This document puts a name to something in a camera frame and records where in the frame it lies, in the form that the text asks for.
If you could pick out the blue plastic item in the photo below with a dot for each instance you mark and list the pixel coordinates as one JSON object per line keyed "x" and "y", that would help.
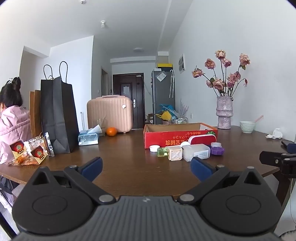
{"x": 167, "y": 107}

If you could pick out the brown paper bag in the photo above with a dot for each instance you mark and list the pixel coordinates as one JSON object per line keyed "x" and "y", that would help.
{"x": 37, "y": 111}

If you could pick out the red cardboard box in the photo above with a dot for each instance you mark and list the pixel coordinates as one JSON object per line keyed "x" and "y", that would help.
{"x": 161, "y": 136}

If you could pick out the orange clear snack wrapper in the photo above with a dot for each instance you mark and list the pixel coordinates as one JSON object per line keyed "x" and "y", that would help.
{"x": 23, "y": 161}

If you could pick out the yellow box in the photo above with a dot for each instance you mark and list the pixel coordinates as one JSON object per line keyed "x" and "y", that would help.
{"x": 164, "y": 65}

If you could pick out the black paper bag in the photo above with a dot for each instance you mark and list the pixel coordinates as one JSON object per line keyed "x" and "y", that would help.
{"x": 57, "y": 115}

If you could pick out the clear glass cup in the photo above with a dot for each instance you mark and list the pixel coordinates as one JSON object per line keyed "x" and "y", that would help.
{"x": 103, "y": 126}

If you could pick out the clear folded umbrella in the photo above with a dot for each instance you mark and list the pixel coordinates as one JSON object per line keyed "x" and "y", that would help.
{"x": 171, "y": 83}

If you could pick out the blue tissue pack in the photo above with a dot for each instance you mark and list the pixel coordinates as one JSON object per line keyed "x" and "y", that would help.
{"x": 87, "y": 139}

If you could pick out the small bottles cluster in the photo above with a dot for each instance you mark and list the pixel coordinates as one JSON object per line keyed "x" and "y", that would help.
{"x": 179, "y": 120}

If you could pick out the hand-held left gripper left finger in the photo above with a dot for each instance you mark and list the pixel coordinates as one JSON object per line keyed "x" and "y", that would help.
{"x": 92, "y": 165}

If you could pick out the silver foil packet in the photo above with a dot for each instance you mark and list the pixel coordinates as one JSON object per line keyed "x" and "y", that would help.
{"x": 49, "y": 143}

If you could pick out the round ceiling light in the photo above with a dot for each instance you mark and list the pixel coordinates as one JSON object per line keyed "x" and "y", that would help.
{"x": 138, "y": 49}

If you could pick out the pink spoon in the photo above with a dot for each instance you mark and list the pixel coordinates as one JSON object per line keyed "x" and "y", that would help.
{"x": 258, "y": 119}

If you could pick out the orange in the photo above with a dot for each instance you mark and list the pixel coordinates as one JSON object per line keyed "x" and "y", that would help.
{"x": 111, "y": 131}

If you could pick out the dark brown entrance door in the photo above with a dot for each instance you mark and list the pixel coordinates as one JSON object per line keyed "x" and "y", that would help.
{"x": 127, "y": 102}

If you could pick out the white round cap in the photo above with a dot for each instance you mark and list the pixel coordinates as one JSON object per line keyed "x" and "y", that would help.
{"x": 154, "y": 148}

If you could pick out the translucent white plastic box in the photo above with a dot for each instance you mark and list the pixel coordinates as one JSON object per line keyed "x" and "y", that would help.
{"x": 196, "y": 151}

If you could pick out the grey refrigerator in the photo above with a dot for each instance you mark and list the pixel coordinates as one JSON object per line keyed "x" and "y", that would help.
{"x": 161, "y": 92}

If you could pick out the white interior door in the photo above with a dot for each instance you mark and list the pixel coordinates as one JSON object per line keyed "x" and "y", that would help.
{"x": 104, "y": 81}

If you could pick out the green clear bottle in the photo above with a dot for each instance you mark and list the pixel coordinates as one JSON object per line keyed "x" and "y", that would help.
{"x": 163, "y": 152}

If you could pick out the dried white plant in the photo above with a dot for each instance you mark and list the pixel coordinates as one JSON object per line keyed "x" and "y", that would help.
{"x": 183, "y": 109}

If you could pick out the white round lid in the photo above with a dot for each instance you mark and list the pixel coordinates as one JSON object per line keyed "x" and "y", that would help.
{"x": 185, "y": 144}

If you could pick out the crumpled white tissue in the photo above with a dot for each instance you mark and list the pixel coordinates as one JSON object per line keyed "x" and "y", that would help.
{"x": 275, "y": 134}

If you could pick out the dried pink roses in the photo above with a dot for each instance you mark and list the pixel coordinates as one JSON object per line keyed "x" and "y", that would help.
{"x": 218, "y": 83}

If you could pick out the pale green bowl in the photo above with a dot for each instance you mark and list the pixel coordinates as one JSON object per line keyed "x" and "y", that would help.
{"x": 247, "y": 127}

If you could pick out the red and white brush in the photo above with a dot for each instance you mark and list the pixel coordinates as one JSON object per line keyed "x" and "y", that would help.
{"x": 201, "y": 139}

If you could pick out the pink ribbed suitcase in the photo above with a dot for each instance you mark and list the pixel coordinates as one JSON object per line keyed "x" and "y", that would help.
{"x": 111, "y": 111}

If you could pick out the yellow plastic item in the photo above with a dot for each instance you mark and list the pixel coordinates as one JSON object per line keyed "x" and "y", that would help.
{"x": 165, "y": 115}

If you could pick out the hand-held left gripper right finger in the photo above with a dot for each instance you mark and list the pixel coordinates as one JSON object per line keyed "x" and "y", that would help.
{"x": 201, "y": 168}

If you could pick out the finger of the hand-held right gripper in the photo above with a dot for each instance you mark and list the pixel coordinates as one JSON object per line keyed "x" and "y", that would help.
{"x": 272, "y": 157}
{"x": 290, "y": 147}

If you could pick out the lilac textured vase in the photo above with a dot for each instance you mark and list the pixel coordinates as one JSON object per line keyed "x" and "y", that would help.
{"x": 224, "y": 111}

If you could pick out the beige square container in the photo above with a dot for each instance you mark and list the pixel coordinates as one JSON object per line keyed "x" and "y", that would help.
{"x": 175, "y": 153}

